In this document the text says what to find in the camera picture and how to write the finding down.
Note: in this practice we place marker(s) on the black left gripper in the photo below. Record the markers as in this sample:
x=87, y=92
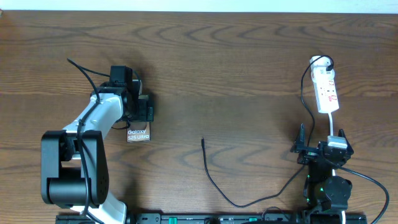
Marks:
x=145, y=111

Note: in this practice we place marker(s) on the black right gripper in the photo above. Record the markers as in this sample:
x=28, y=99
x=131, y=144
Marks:
x=308, y=154

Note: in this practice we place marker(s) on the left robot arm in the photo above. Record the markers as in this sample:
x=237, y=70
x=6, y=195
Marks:
x=74, y=167

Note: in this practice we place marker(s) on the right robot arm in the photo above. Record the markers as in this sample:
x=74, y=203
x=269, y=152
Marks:
x=326, y=193

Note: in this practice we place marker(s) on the white power strip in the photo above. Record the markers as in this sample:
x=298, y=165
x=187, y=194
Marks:
x=325, y=90

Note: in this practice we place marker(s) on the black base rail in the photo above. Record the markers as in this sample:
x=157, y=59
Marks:
x=273, y=217

